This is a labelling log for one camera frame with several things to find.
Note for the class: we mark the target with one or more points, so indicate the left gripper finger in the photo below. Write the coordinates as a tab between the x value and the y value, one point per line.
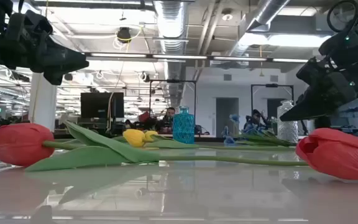
64	62
53	79

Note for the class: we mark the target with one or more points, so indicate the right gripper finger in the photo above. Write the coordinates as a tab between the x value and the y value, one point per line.
311	74
325	99

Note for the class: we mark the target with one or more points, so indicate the blue flower bunch long leaves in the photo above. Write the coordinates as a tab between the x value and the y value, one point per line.
269	140

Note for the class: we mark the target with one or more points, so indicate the yellow artificial tulip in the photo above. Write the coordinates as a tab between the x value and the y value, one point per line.
134	137
151	135

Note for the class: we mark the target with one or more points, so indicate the clear glass vase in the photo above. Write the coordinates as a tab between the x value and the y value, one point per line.
287	124

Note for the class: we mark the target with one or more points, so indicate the blue glass vase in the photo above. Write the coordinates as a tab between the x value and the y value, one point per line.
183	127

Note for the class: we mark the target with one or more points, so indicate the white building column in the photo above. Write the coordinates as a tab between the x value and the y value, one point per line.
42	102

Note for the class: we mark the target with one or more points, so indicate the black equipment cart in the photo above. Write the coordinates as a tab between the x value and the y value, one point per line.
357	119

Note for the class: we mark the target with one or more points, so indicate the black computer monitor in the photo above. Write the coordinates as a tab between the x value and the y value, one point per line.
98	105

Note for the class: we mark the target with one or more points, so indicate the red artificial tulip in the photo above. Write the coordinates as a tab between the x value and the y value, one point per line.
20	143
337	154

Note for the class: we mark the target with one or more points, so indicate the person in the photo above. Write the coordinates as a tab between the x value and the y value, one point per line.
255	118
167	119

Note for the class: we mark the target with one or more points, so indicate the grey door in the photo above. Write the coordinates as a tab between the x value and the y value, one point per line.
227	116

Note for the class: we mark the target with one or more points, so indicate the long ceiling light bar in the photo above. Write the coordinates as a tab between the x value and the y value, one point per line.
179	57

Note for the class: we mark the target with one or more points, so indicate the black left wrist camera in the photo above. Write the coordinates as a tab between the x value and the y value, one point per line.
26	25

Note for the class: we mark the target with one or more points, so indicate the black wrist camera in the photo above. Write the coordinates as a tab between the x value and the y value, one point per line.
26	25
346	46

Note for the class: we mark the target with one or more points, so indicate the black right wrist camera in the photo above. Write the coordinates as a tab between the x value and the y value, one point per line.
346	46

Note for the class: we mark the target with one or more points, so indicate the black metal rig frame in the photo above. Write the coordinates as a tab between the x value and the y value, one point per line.
172	81
272	85

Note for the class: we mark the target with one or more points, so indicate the silver ventilation duct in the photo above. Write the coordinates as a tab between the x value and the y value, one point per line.
171	25

